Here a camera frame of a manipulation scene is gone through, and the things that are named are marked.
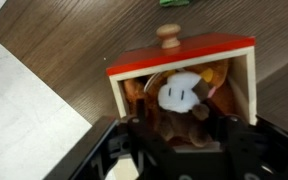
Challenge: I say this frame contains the brown white plush toy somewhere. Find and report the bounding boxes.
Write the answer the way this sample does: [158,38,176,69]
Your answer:
[123,59,232,148]

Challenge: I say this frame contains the red front wooden drawer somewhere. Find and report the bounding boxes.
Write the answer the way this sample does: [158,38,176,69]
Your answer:
[105,23,258,153]

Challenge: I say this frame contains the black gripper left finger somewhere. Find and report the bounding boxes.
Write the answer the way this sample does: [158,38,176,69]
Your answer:
[127,99,185,180]

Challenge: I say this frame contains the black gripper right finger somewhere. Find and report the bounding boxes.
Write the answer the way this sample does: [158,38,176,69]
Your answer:
[213,114,265,180]

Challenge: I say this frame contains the cream wooden slotted box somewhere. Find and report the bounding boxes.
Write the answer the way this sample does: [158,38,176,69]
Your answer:
[112,141,225,180]

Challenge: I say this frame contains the green cloth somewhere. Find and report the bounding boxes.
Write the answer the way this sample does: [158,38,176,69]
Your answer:
[159,0,192,8]

